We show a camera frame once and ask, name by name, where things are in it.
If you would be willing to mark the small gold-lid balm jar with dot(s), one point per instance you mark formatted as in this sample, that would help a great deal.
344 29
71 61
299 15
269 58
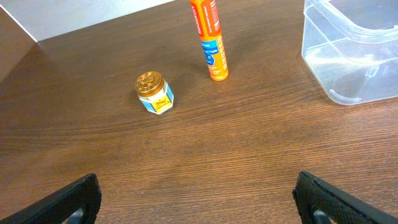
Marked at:
154 92

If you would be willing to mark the orange tablet tube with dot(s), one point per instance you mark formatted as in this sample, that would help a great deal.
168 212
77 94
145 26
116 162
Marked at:
207 22

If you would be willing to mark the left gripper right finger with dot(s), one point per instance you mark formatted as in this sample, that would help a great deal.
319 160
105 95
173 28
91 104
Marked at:
318 201

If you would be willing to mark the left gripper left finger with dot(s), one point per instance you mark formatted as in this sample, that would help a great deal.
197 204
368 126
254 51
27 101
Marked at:
78 202

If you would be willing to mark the clear plastic container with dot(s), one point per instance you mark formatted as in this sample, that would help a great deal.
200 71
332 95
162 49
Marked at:
351 48

